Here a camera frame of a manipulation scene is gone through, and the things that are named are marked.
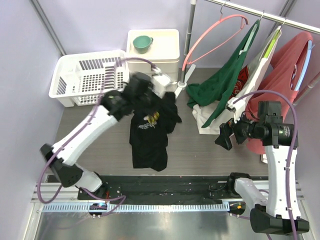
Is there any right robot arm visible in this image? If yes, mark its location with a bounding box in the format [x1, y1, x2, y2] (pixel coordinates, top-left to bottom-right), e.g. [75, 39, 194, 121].
[215, 101, 310, 236]

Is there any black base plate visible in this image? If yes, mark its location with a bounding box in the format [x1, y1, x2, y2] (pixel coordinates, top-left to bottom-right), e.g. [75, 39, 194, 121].
[47, 174, 263, 205]

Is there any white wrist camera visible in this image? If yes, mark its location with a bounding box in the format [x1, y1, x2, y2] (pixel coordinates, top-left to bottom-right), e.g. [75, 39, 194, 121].
[226, 96, 247, 123]
[151, 73, 172, 98]

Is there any white cable duct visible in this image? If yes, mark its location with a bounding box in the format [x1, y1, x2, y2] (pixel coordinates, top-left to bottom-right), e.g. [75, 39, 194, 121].
[42, 202, 230, 213]

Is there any lime green hanger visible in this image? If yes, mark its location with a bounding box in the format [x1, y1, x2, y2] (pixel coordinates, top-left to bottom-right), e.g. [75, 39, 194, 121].
[263, 20, 285, 58]

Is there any light blue hanger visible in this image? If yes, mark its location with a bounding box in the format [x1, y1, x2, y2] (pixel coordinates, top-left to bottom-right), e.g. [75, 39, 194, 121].
[290, 40, 315, 91]

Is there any white drawer unit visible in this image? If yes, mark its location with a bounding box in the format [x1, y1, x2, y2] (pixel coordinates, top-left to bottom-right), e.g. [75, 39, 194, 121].
[126, 29, 180, 85]

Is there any white t shirt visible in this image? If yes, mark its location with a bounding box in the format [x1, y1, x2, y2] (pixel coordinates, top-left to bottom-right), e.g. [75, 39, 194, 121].
[192, 27, 282, 135]

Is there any salmon pink t shirt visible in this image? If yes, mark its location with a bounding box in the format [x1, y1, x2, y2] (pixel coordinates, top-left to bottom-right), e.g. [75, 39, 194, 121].
[241, 31, 315, 156]

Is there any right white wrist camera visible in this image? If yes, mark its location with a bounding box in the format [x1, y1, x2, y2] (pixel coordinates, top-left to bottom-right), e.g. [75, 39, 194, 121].
[226, 96, 247, 123]

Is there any black t shirt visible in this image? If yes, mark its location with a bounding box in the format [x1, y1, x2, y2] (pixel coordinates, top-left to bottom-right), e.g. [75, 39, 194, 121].
[129, 91, 182, 172]

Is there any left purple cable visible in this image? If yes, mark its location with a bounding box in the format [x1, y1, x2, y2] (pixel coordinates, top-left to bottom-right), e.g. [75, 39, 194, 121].
[36, 56, 163, 218]

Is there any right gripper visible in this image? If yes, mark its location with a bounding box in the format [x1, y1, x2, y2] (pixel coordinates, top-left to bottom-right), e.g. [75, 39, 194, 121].
[215, 107, 265, 150]

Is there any metal clothes rack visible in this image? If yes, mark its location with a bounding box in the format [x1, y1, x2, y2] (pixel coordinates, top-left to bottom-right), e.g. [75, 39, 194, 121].
[174, 0, 320, 98]

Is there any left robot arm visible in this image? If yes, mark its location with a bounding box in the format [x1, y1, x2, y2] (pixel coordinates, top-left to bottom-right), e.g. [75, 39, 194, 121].
[40, 72, 171, 200]

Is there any pink hanger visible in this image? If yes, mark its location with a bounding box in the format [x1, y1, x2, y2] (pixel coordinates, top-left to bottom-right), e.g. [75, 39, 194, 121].
[182, 4, 249, 72]

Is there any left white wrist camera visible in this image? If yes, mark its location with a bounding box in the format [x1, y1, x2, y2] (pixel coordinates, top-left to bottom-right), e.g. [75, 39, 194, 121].
[151, 73, 172, 98]

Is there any white plastic basket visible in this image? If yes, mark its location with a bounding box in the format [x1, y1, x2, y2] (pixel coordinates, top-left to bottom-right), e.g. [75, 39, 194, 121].
[48, 50, 129, 108]

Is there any green cup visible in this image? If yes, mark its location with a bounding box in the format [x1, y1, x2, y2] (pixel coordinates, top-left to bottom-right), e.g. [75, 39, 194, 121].
[132, 35, 154, 54]

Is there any green t shirt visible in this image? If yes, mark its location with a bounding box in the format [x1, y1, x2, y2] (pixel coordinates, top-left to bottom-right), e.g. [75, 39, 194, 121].
[186, 26, 260, 128]

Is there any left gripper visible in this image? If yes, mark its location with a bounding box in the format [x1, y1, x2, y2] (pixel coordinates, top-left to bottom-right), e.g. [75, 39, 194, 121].
[134, 85, 165, 118]

